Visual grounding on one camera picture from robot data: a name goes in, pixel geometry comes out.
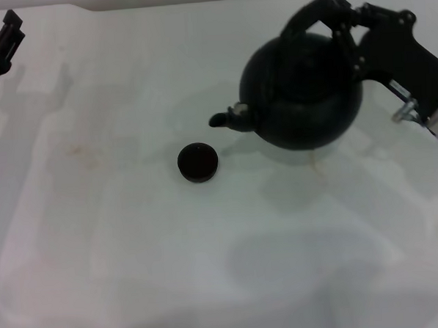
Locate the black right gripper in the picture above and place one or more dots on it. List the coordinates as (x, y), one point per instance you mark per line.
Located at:
(401, 59)

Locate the black round teapot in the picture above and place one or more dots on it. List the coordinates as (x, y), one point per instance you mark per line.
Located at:
(304, 104)

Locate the small dark teacup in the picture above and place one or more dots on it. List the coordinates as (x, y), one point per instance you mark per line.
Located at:
(197, 163)

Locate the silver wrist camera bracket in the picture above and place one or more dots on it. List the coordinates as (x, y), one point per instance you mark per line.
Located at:
(405, 112)

